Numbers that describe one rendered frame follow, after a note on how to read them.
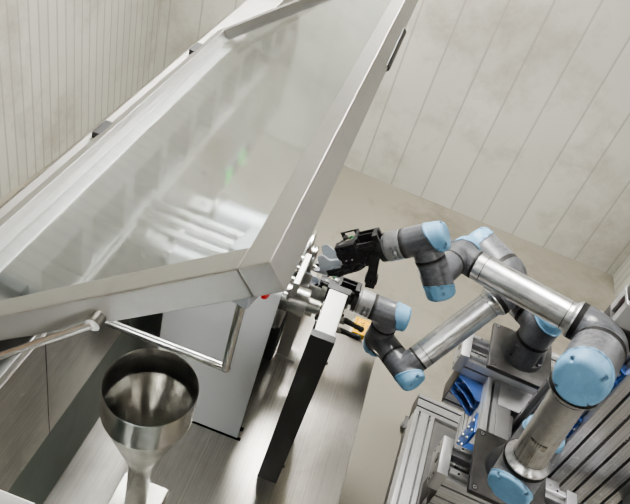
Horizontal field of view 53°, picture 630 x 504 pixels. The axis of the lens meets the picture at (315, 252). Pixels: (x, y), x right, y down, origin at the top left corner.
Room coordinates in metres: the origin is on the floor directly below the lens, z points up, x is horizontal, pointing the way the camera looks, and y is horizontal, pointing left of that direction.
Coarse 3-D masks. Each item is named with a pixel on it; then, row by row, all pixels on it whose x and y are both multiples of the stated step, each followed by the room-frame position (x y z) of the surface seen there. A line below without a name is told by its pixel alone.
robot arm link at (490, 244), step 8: (472, 232) 1.53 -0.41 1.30; (480, 232) 1.52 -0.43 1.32; (488, 232) 1.53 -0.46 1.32; (480, 240) 1.49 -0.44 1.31; (488, 240) 1.50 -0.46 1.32; (496, 240) 1.50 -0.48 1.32; (488, 248) 1.47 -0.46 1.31; (496, 248) 1.47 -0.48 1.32; (504, 248) 1.48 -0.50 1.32; (496, 256) 1.45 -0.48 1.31; (504, 256) 1.45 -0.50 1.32; (512, 256) 1.46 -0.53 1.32; (512, 312) 1.65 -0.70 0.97
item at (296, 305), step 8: (288, 288) 1.00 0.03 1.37; (304, 288) 1.02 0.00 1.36; (288, 296) 0.98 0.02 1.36; (296, 296) 0.99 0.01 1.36; (304, 296) 0.99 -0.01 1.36; (280, 304) 0.97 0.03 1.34; (288, 304) 0.97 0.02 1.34; (296, 304) 0.97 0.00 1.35; (304, 304) 0.98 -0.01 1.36; (296, 312) 0.97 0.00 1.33
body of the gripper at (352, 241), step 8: (344, 232) 1.27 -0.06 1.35; (360, 232) 1.26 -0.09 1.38; (368, 232) 1.25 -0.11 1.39; (376, 232) 1.23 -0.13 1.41; (344, 240) 1.25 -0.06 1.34; (352, 240) 1.23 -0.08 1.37; (360, 240) 1.24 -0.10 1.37; (368, 240) 1.24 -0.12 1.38; (376, 240) 1.22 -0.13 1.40; (336, 248) 1.21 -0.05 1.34; (344, 248) 1.22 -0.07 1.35; (352, 248) 1.21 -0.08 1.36; (360, 248) 1.22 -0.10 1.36; (368, 248) 1.23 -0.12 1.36; (376, 248) 1.22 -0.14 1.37; (344, 256) 1.21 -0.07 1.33; (352, 256) 1.21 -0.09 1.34; (360, 256) 1.21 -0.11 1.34; (368, 256) 1.22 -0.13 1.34; (376, 256) 1.22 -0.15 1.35; (384, 256) 1.20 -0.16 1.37; (344, 264) 1.21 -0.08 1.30; (352, 264) 1.21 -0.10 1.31; (360, 264) 1.21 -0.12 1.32; (368, 264) 1.22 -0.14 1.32
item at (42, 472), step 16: (144, 320) 1.05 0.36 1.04; (160, 320) 1.17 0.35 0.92; (128, 336) 0.96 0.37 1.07; (112, 352) 0.88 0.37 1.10; (96, 368) 0.81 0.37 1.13; (96, 384) 0.81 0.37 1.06; (80, 400) 0.75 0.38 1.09; (96, 400) 0.82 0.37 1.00; (64, 416) 0.68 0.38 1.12; (80, 416) 0.75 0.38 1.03; (96, 416) 0.82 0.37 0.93; (64, 432) 0.68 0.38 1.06; (80, 432) 0.75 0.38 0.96; (48, 448) 0.63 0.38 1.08; (64, 448) 0.68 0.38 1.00; (32, 464) 0.57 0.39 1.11; (48, 464) 0.62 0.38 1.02; (64, 464) 0.68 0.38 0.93; (16, 480) 0.53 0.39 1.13; (32, 480) 0.57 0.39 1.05; (48, 480) 0.62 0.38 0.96; (32, 496) 0.57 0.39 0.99
